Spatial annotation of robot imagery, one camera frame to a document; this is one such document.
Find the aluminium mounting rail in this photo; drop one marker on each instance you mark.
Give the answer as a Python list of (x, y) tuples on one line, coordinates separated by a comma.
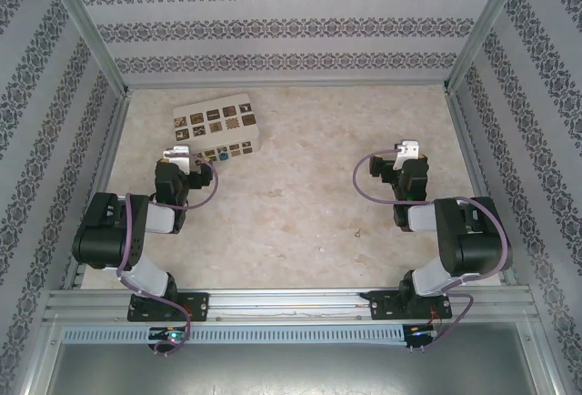
[(282, 304)]

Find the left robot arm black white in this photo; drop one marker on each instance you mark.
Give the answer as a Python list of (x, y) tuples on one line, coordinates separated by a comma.
[(104, 231)]

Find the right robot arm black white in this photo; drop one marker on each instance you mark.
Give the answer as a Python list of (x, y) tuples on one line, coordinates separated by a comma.
[(473, 240)]

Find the aluminium side rail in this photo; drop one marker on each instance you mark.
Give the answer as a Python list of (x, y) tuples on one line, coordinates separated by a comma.
[(97, 185), (482, 176)]

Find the aluminium frame post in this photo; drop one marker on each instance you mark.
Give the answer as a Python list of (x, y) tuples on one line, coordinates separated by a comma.
[(486, 22), (82, 17)]

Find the small controller board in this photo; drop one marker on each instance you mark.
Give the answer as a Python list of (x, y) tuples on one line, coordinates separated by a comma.
[(169, 336), (420, 335)]

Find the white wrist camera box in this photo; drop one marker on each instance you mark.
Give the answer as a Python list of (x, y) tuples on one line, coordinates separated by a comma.
[(406, 154), (178, 158)]

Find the grey metal shelf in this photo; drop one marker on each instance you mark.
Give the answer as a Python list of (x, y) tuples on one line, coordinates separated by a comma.
[(291, 372)]

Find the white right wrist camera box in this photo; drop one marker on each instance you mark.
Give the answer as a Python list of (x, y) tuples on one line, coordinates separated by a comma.
[(406, 154)]

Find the white box with picture tiles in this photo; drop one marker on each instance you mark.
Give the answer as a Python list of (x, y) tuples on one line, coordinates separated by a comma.
[(213, 117)]

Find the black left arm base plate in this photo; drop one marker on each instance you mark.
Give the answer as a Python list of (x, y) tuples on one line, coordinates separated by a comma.
[(200, 305)]

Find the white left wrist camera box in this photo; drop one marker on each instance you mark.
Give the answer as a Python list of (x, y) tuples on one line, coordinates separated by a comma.
[(178, 158)]

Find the blue padlock with chrome shackle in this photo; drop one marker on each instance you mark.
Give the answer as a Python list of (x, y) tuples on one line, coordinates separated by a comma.
[(223, 155)]

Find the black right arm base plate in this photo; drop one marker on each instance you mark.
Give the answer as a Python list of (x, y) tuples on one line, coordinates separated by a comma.
[(381, 306)]

